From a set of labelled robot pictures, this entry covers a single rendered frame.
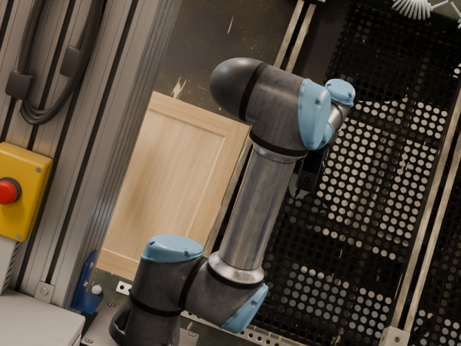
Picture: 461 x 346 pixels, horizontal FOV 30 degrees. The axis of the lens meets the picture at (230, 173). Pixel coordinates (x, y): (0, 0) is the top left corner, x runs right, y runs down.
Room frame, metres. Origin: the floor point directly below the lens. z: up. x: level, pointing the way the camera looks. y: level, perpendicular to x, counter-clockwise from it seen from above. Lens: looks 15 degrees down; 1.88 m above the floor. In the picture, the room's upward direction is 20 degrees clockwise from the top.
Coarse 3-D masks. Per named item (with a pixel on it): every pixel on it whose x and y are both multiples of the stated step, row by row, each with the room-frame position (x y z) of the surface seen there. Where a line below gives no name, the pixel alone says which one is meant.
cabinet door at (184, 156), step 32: (160, 96) 2.56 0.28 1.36; (160, 128) 2.51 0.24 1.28; (192, 128) 2.52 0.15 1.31; (224, 128) 2.54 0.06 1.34; (160, 160) 2.46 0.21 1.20; (192, 160) 2.47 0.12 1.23; (224, 160) 2.49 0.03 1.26; (128, 192) 2.39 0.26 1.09; (160, 192) 2.41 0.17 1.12; (192, 192) 2.42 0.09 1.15; (224, 192) 2.43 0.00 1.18; (128, 224) 2.34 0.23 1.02; (160, 224) 2.36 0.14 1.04; (192, 224) 2.37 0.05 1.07; (128, 256) 2.29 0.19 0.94
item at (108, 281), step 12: (96, 276) 2.22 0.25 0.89; (108, 276) 2.22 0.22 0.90; (120, 276) 2.23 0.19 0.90; (108, 288) 2.21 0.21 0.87; (108, 300) 2.19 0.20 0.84; (120, 300) 2.20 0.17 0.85; (180, 324) 2.19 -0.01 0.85; (192, 324) 2.19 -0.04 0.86; (204, 336) 2.18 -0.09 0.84; (216, 336) 2.19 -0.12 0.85; (228, 336) 2.19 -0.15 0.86; (276, 336) 2.21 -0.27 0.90
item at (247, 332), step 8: (120, 288) 2.21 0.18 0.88; (128, 288) 2.21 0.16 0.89; (184, 312) 2.20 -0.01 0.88; (200, 320) 2.20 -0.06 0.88; (216, 328) 2.19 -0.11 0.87; (240, 336) 2.19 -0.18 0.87; (248, 336) 2.20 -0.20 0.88; (256, 336) 2.20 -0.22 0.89; (264, 336) 2.20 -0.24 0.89; (264, 344) 2.19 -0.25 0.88; (272, 344) 2.19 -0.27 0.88; (280, 344) 2.20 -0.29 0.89; (288, 344) 2.20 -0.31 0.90
